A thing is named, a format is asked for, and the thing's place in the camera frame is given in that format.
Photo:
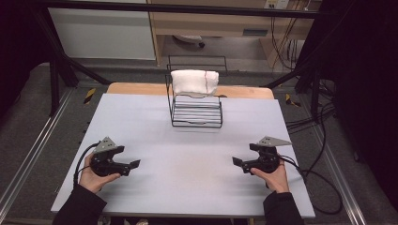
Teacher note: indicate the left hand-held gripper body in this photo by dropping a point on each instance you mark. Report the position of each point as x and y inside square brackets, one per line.
[104, 157]

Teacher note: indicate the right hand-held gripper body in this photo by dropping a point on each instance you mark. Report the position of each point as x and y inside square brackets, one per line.
[266, 156]

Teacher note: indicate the white towel with coloured stitching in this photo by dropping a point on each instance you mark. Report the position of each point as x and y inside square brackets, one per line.
[194, 82]

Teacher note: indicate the person's left hand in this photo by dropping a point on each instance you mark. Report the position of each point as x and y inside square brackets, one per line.
[92, 181]

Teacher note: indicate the person's right hand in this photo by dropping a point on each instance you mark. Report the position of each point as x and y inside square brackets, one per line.
[275, 181]

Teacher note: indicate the yellow black floor tape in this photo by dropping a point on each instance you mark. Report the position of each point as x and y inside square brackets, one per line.
[292, 100]
[89, 96]

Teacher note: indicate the white cabinet panel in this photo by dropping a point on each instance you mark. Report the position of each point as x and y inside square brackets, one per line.
[100, 34]

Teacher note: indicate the chair base with caster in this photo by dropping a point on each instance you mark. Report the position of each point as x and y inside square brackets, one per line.
[191, 39]

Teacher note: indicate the black curtain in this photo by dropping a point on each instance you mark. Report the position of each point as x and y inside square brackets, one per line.
[18, 47]
[366, 78]

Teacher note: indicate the aluminium floor rail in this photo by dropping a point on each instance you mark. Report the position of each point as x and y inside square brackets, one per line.
[34, 146]
[342, 175]

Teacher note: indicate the white wall socket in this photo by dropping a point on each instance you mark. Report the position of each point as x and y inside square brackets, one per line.
[277, 3]

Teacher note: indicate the black metal frame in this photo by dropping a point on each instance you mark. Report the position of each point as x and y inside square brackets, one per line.
[156, 8]

